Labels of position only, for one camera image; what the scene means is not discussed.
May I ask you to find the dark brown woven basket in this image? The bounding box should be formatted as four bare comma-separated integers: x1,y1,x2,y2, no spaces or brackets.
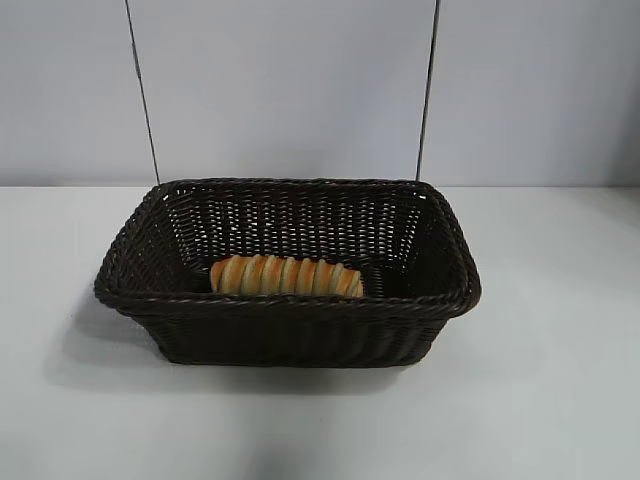
91,175,484,371

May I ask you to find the long striped bread roll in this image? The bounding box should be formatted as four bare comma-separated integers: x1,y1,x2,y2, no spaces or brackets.
209,253,366,299

